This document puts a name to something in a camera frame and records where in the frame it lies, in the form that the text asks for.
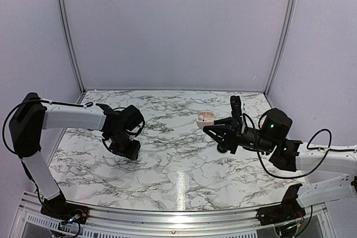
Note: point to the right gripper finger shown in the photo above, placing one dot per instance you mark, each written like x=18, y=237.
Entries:
x=226, y=122
x=217, y=133

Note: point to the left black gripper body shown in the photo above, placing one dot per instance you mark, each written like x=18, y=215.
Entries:
x=122, y=147

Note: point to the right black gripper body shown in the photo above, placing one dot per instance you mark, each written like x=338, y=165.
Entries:
x=236, y=136

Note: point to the pink round earbud case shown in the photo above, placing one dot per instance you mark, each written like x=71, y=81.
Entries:
x=205, y=118

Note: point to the black round earbud case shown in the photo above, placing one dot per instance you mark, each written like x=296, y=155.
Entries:
x=221, y=149

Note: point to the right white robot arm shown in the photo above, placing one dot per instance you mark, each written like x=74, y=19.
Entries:
x=269, y=137

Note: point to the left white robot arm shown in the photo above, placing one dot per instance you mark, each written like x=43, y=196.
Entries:
x=26, y=121

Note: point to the aluminium front rail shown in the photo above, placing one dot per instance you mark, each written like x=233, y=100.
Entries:
x=116, y=222

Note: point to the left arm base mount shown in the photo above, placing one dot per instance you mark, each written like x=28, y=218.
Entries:
x=62, y=210

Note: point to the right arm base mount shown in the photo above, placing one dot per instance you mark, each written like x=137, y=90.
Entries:
x=288, y=209

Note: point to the right corner frame post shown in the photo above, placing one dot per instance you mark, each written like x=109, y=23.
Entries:
x=288, y=18

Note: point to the corner frame post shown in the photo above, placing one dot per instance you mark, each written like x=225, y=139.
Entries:
x=288, y=18
x=70, y=46

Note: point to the left corner frame post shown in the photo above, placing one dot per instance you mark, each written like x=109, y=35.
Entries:
x=70, y=46

